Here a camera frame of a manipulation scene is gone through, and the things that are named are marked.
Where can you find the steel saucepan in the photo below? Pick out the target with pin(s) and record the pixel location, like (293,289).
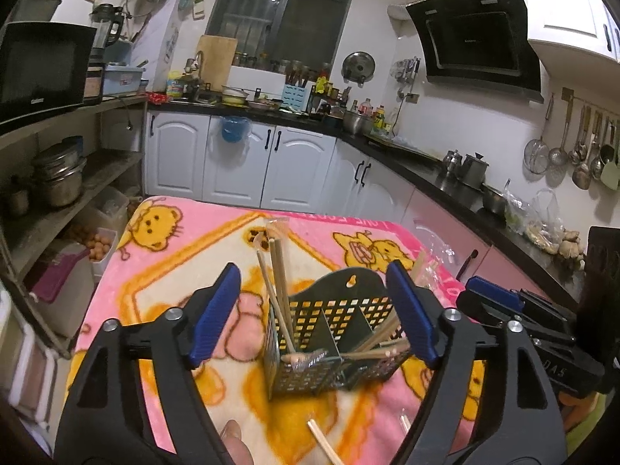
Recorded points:
(495,199)

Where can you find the white upper cabinet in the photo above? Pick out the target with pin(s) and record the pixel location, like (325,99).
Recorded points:
(566,5)

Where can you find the black kitchen countertop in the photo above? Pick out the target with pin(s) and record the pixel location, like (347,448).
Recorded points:
(421,164)

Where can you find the clear plastic wrapper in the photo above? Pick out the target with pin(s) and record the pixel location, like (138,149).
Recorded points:
(443,252)

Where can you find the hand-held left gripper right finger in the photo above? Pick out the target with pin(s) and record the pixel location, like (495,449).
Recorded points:
(411,315)

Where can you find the pink plastic container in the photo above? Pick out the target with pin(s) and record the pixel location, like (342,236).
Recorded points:
(58,278)

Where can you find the steel pot lid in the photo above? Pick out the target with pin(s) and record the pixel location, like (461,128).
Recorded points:
(358,65)

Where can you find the person's green and orange clothing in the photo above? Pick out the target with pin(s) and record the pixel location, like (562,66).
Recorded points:
(583,416)

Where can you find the white base cabinets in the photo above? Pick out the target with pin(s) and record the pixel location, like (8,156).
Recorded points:
(179,155)

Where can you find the blue plastic bag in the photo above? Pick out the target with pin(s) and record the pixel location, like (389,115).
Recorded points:
(235,128)

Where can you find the white plastic drawer unit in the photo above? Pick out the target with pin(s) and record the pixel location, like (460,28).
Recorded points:
(29,373)

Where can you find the black microwave oven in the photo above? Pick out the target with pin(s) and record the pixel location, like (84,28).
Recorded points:
(43,72)

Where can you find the person's left hand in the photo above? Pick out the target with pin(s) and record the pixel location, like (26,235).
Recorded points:
(237,445)

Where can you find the dark kitchen window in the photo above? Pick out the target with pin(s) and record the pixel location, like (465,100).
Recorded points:
(286,14)

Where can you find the light blue knife block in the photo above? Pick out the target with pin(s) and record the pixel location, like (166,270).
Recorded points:
(294,98)

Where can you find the dark green utensil basket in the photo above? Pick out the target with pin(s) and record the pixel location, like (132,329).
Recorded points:
(361,293)

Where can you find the black blender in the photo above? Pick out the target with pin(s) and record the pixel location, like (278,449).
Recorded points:
(107,29)

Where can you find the wooden storage shelf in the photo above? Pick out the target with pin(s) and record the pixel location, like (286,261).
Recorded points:
(43,223)

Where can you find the wooden cutting board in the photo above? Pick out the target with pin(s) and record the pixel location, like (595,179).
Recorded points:
(218,60)

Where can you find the light blue storage box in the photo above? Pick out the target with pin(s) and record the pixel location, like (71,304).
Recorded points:
(123,80)

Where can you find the row of hanging kitchen utensils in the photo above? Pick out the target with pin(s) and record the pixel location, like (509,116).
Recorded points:
(581,155)

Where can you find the ginger root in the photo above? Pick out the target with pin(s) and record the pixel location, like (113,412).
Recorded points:
(571,249)

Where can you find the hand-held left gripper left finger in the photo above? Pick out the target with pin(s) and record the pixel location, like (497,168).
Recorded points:
(215,319)

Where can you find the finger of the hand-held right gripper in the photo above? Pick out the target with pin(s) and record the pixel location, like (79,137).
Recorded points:
(484,310)
(494,291)

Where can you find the stack of steel pots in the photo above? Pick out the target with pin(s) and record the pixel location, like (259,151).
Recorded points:
(60,184)

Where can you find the pink base cabinets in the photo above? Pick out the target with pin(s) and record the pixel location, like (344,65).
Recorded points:
(436,223)

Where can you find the pink printed blanket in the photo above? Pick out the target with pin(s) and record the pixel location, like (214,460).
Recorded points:
(160,271)

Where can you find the box of brown eggs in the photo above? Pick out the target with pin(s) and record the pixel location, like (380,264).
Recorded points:
(97,247)

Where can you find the black range hood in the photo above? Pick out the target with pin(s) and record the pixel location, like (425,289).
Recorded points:
(474,34)

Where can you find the steel canister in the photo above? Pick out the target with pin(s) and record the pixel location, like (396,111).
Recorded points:
(474,172)

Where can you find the clear plastic bag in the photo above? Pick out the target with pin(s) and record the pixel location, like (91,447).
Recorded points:
(537,218)

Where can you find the group of condiment bottles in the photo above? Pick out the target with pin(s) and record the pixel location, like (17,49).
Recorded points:
(368,111)

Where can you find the steel mixing bowl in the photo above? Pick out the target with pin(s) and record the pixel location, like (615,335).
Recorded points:
(357,123)

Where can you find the small steel kettle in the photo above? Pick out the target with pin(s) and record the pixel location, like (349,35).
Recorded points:
(453,162)

